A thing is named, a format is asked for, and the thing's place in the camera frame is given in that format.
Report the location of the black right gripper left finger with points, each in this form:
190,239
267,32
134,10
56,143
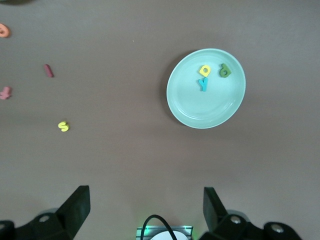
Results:
65,225

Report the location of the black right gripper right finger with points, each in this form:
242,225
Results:
225,228

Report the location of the teal letter y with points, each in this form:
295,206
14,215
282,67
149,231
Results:
204,85

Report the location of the yellow letter a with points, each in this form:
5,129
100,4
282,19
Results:
201,73

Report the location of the green letter q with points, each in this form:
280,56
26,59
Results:
222,67

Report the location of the brown table cover sheet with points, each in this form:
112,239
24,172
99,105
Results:
125,162

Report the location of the yellow letter s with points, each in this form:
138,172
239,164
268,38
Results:
63,126

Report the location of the light green plate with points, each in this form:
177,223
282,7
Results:
200,107

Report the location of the pink letter f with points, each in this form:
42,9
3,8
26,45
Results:
5,93

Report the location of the dark red letter i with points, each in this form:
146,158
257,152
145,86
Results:
48,70

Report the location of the orange letter e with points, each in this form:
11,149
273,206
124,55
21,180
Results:
6,33

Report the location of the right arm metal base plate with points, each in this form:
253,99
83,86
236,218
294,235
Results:
185,228

